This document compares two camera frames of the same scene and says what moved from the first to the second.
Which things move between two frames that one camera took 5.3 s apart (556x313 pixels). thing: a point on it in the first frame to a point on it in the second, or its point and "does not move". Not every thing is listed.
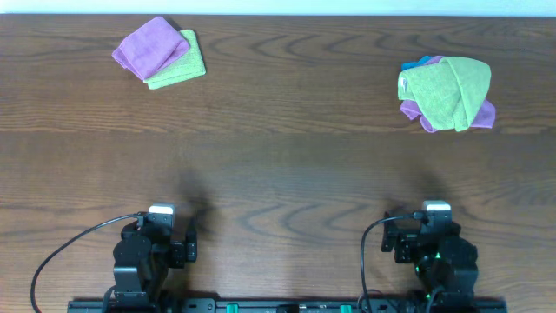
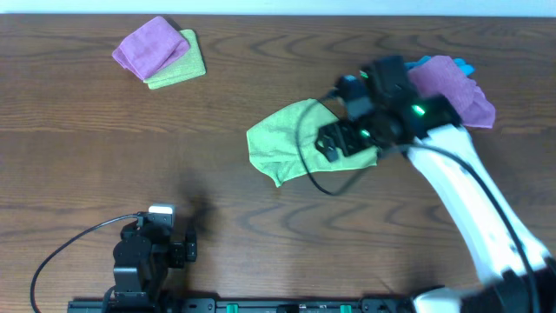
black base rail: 288,306 does not move
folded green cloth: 189,65 does not move
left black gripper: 189,249 does not move
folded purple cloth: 149,47 does not move
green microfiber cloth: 447,92 to 283,144
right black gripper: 407,238 to 345,129
